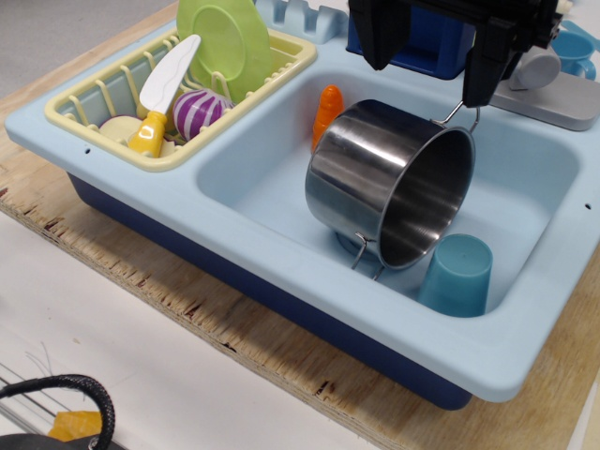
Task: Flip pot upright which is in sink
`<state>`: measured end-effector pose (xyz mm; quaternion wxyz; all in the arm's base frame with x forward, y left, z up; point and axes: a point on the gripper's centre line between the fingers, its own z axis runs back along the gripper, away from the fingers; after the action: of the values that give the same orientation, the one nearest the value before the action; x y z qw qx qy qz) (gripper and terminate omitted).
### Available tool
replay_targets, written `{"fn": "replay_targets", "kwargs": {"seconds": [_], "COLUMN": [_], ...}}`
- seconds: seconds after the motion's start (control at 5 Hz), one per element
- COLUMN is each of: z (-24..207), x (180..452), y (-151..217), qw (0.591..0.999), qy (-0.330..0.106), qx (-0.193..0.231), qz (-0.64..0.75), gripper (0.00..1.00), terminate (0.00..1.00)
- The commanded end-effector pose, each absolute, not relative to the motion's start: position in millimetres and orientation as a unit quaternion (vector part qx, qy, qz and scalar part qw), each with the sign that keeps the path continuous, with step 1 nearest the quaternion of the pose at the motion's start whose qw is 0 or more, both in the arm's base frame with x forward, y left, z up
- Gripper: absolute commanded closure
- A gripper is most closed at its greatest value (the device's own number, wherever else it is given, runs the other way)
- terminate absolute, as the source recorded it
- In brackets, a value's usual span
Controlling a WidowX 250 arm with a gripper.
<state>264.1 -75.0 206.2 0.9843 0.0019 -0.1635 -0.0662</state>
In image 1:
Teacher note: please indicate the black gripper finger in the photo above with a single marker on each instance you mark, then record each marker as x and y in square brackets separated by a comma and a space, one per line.
[487, 61]
[383, 29]

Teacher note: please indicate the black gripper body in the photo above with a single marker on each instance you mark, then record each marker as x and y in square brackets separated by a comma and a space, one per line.
[536, 22]

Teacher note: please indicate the stainless steel pot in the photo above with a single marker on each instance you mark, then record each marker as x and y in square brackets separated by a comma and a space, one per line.
[389, 182]

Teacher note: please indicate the light blue toy sink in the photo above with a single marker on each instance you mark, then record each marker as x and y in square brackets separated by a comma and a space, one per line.
[237, 209]

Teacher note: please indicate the dark blue plastic box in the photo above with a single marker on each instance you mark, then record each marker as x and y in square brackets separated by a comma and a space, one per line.
[437, 47]

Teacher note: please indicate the grey toy faucet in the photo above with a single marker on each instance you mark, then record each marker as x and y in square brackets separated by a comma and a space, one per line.
[539, 89]

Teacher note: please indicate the light blue utensil holder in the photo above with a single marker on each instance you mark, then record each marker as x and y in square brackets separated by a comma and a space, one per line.
[297, 18]

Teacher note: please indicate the orange toy carrot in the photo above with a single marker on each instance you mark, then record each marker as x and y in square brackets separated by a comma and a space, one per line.
[331, 105]

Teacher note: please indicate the green plastic plate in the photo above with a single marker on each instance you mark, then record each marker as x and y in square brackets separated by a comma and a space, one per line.
[235, 54]

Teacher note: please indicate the purple striped toy onion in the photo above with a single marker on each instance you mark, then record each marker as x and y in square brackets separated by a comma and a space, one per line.
[198, 109]

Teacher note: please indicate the teal plastic cup upside down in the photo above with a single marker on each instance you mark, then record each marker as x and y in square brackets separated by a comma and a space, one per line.
[457, 279]

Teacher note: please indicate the yellow dish drying rack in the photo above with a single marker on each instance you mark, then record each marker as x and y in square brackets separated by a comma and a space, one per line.
[113, 91]

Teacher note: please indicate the cream plastic plate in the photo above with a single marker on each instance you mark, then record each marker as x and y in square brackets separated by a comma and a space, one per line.
[122, 128]

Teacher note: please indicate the wooden plywood board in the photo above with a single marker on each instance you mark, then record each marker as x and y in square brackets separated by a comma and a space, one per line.
[193, 363]

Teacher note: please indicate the yellow tape piece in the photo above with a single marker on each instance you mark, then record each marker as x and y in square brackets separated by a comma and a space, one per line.
[70, 426]

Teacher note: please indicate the blue cup with handle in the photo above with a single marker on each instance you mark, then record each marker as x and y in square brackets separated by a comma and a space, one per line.
[575, 48]

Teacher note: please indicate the white knife yellow handle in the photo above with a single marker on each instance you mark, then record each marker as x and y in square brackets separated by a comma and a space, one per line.
[158, 93]

